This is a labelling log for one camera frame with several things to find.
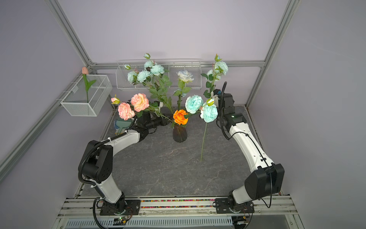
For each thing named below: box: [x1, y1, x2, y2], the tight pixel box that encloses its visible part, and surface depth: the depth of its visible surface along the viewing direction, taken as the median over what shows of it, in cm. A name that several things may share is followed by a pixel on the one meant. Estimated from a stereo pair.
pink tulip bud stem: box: [81, 66, 97, 104], surface depth 87 cm
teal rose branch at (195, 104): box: [184, 53, 229, 162], surface depth 58 cm
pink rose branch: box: [110, 93, 165, 121], surface depth 59 cm
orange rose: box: [172, 109, 189, 126], surface depth 68 cm
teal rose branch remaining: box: [123, 52, 174, 114], surface depth 76 cm
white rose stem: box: [172, 70, 195, 111], surface depth 74 cm
